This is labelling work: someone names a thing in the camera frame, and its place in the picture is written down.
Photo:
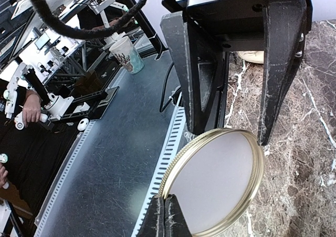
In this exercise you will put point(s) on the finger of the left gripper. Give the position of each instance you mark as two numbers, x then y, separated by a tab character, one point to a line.
198	61
278	76

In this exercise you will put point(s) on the patterned paper cup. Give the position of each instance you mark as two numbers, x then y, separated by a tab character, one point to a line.
127	55

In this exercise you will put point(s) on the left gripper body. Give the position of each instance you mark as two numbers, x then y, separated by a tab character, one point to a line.
247	24

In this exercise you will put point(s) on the white slotted cable duct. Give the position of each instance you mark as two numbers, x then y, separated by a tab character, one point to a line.
110	176

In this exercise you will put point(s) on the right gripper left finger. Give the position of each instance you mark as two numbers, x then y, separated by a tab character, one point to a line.
153	223

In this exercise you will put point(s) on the operator hand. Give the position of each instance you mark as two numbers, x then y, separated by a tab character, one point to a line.
32	108

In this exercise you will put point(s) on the white teleoperation handle device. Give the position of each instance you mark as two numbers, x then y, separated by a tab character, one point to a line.
53	107

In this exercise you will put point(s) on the left black frame post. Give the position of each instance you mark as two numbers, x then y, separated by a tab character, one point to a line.
148	29

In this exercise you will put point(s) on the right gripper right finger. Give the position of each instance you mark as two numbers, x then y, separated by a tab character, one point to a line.
174	220

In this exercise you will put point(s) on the white jar lid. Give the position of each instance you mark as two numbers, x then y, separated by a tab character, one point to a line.
215	177

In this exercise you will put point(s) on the cream floral plate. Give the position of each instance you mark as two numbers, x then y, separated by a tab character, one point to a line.
255	57

